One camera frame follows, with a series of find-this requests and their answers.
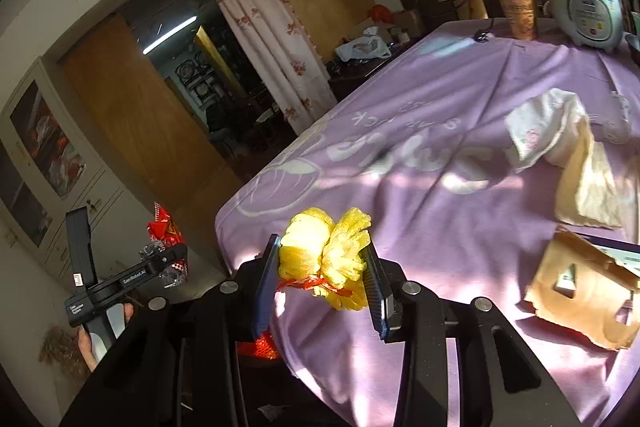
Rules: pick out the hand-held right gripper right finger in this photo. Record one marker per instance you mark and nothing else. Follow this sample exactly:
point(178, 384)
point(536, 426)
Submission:
point(376, 287)

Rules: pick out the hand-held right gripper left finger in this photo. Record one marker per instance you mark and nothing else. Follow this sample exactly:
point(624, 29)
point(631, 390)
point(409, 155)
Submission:
point(264, 289)

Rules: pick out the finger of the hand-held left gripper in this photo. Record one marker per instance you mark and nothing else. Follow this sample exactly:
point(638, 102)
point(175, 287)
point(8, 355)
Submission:
point(167, 253)

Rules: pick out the red snack packet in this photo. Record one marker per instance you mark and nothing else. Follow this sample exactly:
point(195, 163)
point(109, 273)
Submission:
point(165, 232)

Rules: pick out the yellow foam fruit net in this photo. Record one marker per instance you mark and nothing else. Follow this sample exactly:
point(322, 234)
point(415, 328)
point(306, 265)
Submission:
point(325, 252)

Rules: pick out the clear plastic container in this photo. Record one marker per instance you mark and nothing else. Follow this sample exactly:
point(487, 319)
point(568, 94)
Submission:
point(619, 119)

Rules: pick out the person's left hand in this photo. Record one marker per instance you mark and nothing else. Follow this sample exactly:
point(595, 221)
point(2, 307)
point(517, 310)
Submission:
point(90, 349)

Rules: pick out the red net bag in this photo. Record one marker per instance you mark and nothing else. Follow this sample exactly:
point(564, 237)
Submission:
point(259, 347)

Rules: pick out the white glass door cabinet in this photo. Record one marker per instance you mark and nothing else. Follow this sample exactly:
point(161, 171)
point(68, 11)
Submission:
point(47, 167)

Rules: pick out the brown cardboard piece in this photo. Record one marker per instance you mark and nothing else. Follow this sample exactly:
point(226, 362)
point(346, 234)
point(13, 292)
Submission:
point(582, 302)

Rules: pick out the beige crumpled paper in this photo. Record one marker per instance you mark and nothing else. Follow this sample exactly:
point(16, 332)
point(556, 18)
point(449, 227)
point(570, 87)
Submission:
point(585, 192)

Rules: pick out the white floral tissue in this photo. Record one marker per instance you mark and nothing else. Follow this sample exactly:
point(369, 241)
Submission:
point(542, 127)

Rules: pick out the white plastic bag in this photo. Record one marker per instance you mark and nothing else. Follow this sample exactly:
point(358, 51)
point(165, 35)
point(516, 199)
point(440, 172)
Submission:
point(362, 49)

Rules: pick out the floral curtain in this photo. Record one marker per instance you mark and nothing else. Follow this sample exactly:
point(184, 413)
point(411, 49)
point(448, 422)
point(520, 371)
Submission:
point(272, 37)

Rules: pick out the white medicine box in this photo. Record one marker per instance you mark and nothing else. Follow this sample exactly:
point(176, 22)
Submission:
point(625, 259)

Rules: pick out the brown instant noodle cup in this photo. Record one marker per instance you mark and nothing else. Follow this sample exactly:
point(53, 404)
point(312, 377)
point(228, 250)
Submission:
point(520, 17)

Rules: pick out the pale blue rice cooker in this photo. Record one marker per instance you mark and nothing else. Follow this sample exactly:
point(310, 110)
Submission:
point(582, 4)

